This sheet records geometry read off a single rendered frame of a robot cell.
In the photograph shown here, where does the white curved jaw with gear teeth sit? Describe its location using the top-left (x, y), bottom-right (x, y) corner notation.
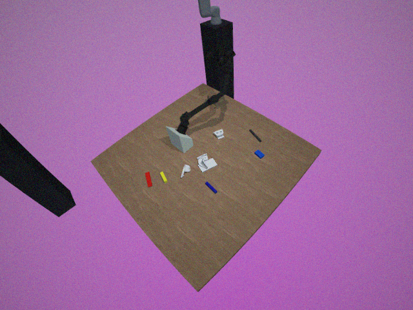
top-left (181, 165), bottom-right (190, 178)

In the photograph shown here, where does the red flat bar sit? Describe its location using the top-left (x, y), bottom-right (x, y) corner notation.
top-left (145, 172), bottom-right (152, 188)

